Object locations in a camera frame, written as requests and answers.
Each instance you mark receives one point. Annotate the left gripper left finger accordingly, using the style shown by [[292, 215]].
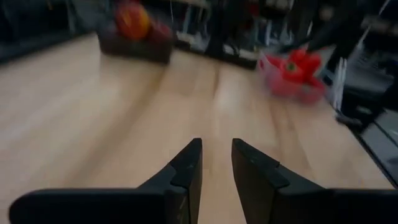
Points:
[[124, 205]]

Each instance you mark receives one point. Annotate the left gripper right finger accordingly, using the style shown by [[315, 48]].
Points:
[[295, 205]]

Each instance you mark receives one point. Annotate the red bell pepper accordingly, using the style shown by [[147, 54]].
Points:
[[312, 91], [303, 62]]

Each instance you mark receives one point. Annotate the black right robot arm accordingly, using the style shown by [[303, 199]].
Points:
[[357, 105]]

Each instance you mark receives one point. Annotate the clear plastic basket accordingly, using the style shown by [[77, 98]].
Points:
[[273, 90]]

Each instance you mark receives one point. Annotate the dark grey plastic basket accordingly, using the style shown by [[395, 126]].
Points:
[[133, 51]]

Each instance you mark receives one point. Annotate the dark red apple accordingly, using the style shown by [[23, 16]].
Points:
[[160, 31]]

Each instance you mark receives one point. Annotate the yellow and red fruit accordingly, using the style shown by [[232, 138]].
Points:
[[132, 21]]

